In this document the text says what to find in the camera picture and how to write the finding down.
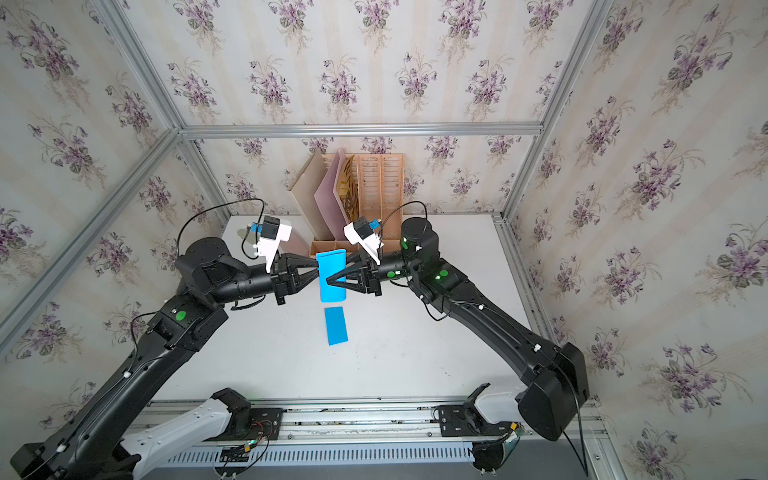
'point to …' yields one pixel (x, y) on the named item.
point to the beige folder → (303, 193)
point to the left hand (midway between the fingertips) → (328, 272)
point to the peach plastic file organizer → (380, 179)
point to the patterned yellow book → (348, 188)
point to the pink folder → (331, 211)
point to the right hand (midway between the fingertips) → (336, 280)
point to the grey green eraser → (242, 232)
